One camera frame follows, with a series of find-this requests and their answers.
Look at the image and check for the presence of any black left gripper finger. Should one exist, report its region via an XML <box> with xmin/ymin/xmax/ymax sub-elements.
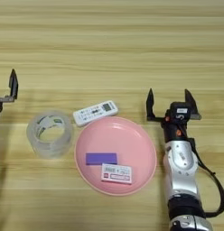
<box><xmin>0</xmin><ymin>69</ymin><xmax>19</xmax><ymax>104</ymax></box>

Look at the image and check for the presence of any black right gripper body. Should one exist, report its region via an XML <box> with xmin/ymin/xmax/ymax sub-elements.
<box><xmin>162</xmin><ymin>117</ymin><xmax>191</xmax><ymax>144</ymax></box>

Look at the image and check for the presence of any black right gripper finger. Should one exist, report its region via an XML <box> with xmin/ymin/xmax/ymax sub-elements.
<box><xmin>145</xmin><ymin>88</ymin><xmax>166</xmax><ymax>123</ymax></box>
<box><xmin>184</xmin><ymin>88</ymin><xmax>202</xmax><ymax>121</ymax></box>

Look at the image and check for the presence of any white remote control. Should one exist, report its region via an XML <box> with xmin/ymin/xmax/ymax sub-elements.
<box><xmin>72</xmin><ymin>99</ymin><xmax>119</xmax><ymax>127</ymax></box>

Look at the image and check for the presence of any small white pink box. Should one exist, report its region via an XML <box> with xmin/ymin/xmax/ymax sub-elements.
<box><xmin>100</xmin><ymin>162</ymin><xmax>133</xmax><ymax>185</ymax></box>

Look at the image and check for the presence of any right gripper small black box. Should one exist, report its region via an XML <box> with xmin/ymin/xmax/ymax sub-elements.
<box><xmin>168</xmin><ymin>101</ymin><xmax>191</xmax><ymax>122</ymax></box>

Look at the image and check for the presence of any pink round plate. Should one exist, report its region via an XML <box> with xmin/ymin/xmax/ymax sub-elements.
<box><xmin>74</xmin><ymin>115</ymin><xmax>158</xmax><ymax>197</ymax></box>

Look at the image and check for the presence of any clear tape roll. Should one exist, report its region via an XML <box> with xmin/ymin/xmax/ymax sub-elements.
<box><xmin>25</xmin><ymin>110</ymin><xmax>75</xmax><ymax>160</ymax></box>

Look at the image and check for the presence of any purple rectangular block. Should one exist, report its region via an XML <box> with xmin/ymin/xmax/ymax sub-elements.
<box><xmin>85</xmin><ymin>152</ymin><xmax>118</xmax><ymax>166</ymax></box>

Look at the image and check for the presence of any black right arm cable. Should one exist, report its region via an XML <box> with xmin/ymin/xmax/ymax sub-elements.
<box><xmin>188</xmin><ymin>137</ymin><xmax>224</xmax><ymax>218</ymax></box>

